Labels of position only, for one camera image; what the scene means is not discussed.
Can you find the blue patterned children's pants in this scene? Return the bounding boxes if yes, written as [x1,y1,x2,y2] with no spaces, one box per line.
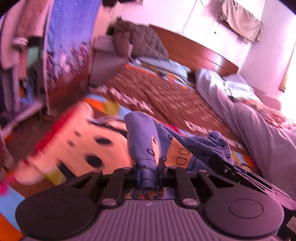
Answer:
[124,111,235,199]

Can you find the colourful monkey print bedsheet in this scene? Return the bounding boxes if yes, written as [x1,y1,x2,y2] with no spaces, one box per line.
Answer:
[1,64,259,240]

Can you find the grey lilac blanket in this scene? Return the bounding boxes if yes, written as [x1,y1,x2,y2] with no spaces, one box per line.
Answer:
[195,68,295,198]

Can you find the light blue pillow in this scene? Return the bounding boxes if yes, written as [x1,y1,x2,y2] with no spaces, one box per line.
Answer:
[134,56,191,80]

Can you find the dark wooden headboard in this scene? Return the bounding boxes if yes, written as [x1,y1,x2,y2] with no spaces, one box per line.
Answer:
[149,25,238,83]

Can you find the beige hanging garment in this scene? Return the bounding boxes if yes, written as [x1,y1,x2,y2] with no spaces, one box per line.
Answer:
[217,0,263,43]

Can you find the dark quilted jacket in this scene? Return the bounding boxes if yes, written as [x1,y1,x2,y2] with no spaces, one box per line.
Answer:
[108,18,169,59]

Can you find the blue dotted curtain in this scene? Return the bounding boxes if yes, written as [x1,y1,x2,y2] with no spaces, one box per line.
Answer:
[45,1,101,104]

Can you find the pink hanging clothes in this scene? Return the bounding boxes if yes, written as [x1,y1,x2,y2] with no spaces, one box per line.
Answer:
[1,1,53,80]

